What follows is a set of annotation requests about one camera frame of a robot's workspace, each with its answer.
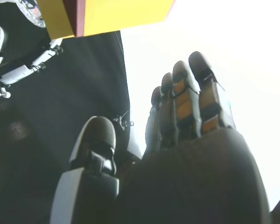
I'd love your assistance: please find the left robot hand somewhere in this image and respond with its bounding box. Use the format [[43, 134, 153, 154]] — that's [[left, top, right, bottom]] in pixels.
[[50, 51, 271, 224]]

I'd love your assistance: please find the glass perfume bottle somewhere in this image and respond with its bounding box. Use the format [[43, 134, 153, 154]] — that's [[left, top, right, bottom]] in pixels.
[[13, 0, 47, 29]]

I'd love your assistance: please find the yellow gift box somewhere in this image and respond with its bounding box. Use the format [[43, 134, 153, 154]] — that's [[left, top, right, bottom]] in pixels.
[[36, 0, 177, 40]]

